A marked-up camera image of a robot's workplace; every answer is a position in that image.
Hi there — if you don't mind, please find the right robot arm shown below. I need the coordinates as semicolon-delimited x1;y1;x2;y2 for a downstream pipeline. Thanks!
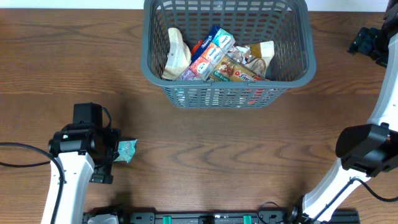
285;1;397;223

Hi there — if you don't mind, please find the Kleenex tissue multipack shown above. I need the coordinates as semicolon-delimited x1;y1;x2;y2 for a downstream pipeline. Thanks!
175;25;236;81

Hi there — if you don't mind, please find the grey plastic basket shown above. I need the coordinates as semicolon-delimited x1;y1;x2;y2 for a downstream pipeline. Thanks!
141;0;317;108

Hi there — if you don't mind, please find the beige snack bag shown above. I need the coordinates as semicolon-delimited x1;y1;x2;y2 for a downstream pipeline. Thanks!
162;27;192;80

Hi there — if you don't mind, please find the teal packet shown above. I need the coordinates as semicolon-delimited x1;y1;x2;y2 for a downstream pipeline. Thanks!
114;139;137;163

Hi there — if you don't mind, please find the snack bag with barcode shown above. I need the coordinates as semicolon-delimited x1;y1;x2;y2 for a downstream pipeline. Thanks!
236;40;275;79

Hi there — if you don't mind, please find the red spaghetti package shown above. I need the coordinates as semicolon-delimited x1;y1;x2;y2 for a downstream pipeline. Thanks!
192;47;264;82

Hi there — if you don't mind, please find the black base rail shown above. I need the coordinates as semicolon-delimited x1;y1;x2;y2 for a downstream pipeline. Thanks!
82;207;361;224

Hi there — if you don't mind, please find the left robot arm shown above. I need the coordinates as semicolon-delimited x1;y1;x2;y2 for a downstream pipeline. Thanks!
41;103;121;223

